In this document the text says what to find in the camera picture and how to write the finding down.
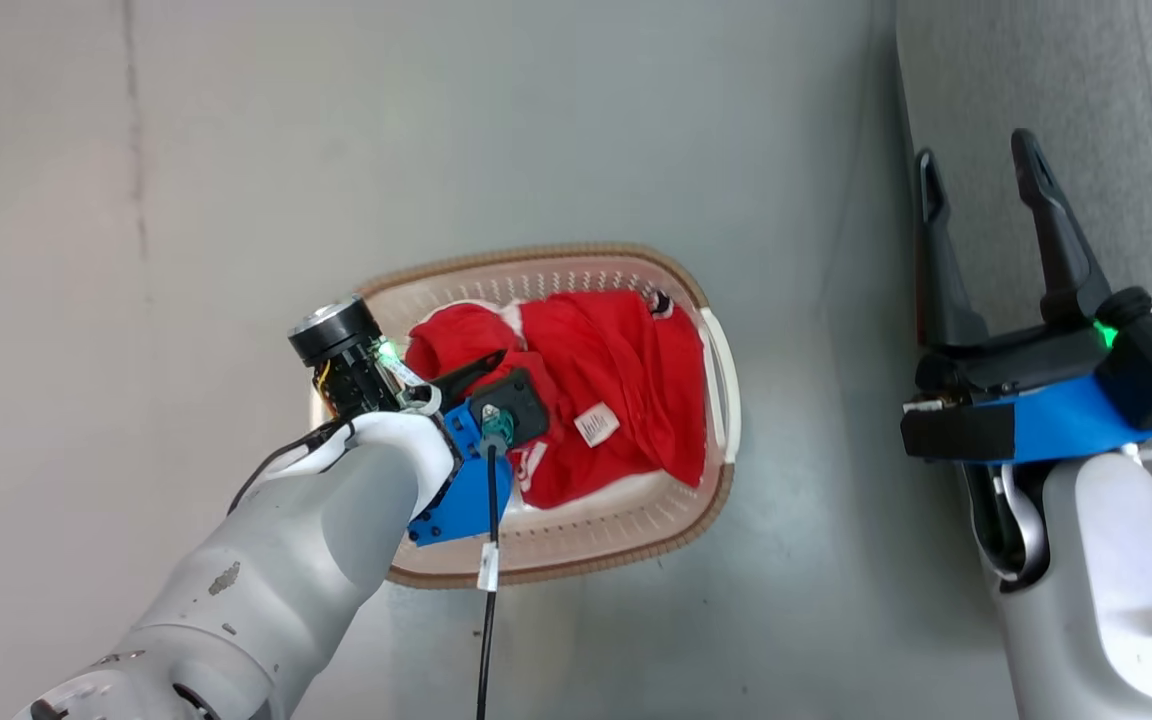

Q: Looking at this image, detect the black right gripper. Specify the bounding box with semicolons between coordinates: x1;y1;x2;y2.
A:
914;128;1152;406

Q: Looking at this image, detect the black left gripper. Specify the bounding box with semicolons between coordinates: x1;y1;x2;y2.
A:
288;297;509;421

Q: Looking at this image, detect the red garment with white trim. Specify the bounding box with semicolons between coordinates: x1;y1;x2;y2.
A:
404;288;709;511

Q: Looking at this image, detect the cream perforated laundry basket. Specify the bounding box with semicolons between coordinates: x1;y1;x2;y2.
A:
308;242;743;589

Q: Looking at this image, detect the grey fabric sofa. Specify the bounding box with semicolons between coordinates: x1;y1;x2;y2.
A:
894;0;1152;561

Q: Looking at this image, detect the blue left camera bracket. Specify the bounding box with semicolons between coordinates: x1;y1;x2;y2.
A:
406;400;515;547

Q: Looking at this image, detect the blue camera bracket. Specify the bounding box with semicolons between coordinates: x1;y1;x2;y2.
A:
901;372;1152;466
406;400;515;547

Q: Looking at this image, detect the left camera cable teal connector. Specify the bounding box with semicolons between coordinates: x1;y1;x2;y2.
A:
474;405;517;720

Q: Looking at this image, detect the blue right camera bracket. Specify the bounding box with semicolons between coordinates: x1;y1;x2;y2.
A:
901;372;1152;466

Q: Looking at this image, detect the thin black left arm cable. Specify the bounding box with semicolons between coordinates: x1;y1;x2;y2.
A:
226;418;357;516

